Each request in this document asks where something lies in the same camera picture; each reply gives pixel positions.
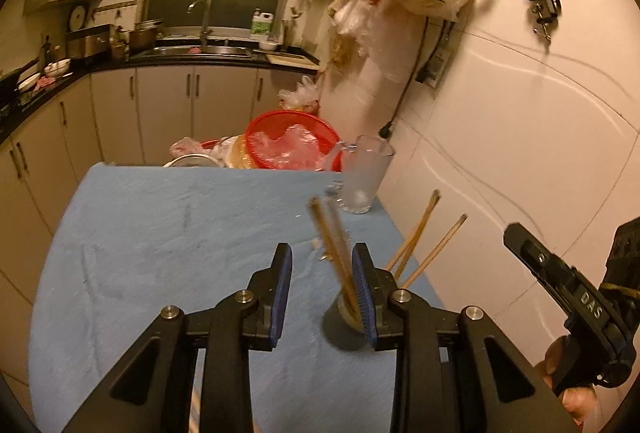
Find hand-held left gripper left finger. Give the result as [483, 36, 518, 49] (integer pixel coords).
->
[62, 243, 293, 433]

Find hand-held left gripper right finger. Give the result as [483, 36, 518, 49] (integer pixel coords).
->
[351, 243, 576, 433]

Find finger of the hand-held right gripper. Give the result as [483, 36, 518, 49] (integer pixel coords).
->
[504, 223, 577, 310]

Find black cylindrical utensil holder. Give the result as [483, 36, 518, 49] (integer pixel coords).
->
[322, 293, 396, 351]

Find bunch of wooden chopsticks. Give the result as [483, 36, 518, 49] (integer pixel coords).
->
[307, 190, 468, 319]

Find person's right hand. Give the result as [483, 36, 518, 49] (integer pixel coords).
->
[535, 338, 599, 426]

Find clear glass pitcher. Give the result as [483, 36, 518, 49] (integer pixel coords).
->
[327, 135, 396, 214]

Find blue tablecloth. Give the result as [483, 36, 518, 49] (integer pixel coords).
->
[29, 163, 446, 433]

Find clear plastic bag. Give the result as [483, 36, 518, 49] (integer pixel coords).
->
[250, 124, 328, 170]

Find white metal basin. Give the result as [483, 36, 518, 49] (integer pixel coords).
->
[164, 154, 218, 168]

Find red plastic basin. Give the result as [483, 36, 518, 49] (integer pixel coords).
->
[244, 110, 343, 172]

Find pink plastic bag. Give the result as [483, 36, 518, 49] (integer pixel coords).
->
[170, 137, 216, 158]

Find crumpled plastic bag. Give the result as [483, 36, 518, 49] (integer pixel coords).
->
[277, 75, 321, 114]

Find beige lower kitchen cabinets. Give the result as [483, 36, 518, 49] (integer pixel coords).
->
[0, 63, 321, 414]

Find wooden cutting board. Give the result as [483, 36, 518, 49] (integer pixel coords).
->
[265, 54, 313, 66]

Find steel sink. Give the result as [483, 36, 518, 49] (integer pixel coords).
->
[150, 43, 253, 58]

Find white green detergent bottle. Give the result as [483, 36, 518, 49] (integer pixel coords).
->
[250, 9, 275, 38]

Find metal faucet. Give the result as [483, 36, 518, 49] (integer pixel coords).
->
[187, 0, 213, 46]

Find black kitchen countertop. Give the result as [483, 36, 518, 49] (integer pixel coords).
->
[0, 48, 321, 144]

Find metal cooking pot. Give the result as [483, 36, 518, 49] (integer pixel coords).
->
[129, 19, 163, 54]

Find silver countertop appliance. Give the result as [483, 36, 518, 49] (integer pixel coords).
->
[66, 24, 113, 61]

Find black power cable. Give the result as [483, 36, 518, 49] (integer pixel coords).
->
[379, 18, 430, 140]

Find wall power strip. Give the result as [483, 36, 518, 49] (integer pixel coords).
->
[415, 20, 456, 88]

